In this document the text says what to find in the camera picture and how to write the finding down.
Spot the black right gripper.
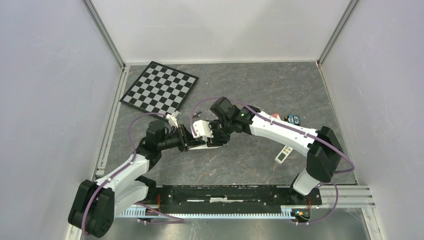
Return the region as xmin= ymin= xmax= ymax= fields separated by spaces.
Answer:
xmin=205 ymin=118 xmax=234 ymax=148

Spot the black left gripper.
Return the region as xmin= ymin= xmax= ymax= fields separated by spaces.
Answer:
xmin=157 ymin=123 xmax=206 ymax=152

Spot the white remote with dark buttons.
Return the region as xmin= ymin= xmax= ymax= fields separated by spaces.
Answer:
xmin=187 ymin=138 xmax=229 ymax=151

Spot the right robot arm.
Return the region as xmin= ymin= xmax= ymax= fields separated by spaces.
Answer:
xmin=209 ymin=97 xmax=344 ymax=204

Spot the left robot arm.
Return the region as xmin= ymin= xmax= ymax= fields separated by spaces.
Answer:
xmin=67 ymin=120 xmax=207 ymax=238

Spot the white slim remote control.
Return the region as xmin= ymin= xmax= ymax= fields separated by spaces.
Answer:
xmin=274 ymin=145 xmax=293 ymax=164

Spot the red playing card box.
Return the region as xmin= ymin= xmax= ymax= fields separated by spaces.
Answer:
xmin=271 ymin=113 xmax=281 ymax=120

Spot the black white chessboard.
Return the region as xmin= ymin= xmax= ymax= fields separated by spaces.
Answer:
xmin=120 ymin=61 xmax=199 ymax=114

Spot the blue owl figurine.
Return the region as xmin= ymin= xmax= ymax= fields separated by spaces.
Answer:
xmin=284 ymin=114 xmax=301 ymax=126

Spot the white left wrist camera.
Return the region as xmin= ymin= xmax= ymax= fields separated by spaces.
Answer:
xmin=165 ymin=110 xmax=181 ymax=128

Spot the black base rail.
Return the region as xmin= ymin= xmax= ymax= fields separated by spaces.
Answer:
xmin=142 ymin=184 xmax=322 ymax=214

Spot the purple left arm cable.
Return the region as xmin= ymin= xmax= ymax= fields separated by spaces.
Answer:
xmin=81 ymin=112 xmax=168 ymax=237

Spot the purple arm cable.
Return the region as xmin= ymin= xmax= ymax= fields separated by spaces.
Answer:
xmin=190 ymin=97 xmax=356 ymax=225
xmin=81 ymin=112 xmax=168 ymax=237

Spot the white cable duct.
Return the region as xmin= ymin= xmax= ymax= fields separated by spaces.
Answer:
xmin=116 ymin=205 xmax=310 ymax=221

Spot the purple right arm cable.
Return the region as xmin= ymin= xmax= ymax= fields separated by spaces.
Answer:
xmin=190 ymin=97 xmax=356 ymax=225

